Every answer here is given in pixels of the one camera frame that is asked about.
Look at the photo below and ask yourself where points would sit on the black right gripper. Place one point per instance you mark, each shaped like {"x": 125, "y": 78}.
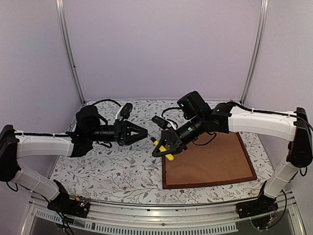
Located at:
{"x": 175, "y": 144}

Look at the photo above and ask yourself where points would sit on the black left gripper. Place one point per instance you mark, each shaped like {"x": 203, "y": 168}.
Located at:
{"x": 122, "y": 132}

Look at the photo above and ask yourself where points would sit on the yellow handled screwdriver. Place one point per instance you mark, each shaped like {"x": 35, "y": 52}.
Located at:
{"x": 155, "y": 142}

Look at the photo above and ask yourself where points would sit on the red-brown wooden picture frame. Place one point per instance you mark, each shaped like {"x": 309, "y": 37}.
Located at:
{"x": 209, "y": 162}

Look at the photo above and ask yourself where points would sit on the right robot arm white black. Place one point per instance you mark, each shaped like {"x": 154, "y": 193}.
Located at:
{"x": 232, "y": 117}

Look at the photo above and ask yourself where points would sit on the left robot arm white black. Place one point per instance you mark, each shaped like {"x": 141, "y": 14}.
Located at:
{"x": 90, "y": 127}

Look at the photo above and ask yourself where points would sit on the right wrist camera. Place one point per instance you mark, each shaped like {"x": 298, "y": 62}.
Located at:
{"x": 164, "y": 123}

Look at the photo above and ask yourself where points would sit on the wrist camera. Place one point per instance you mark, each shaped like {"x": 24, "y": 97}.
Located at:
{"x": 164, "y": 123}
{"x": 124, "y": 112}

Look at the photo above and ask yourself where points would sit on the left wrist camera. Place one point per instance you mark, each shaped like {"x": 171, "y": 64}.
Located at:
{"x": 124, "y": 112}

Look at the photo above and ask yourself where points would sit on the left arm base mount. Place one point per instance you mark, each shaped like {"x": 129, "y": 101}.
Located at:
{"x": 69, "y": 204}

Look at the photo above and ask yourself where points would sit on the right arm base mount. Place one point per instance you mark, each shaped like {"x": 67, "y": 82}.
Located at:
{"x": 261, "y": 205}

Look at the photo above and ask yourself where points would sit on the right aluminium corner post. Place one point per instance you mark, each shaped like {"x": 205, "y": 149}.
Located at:
{"x": 256, "y": 50}

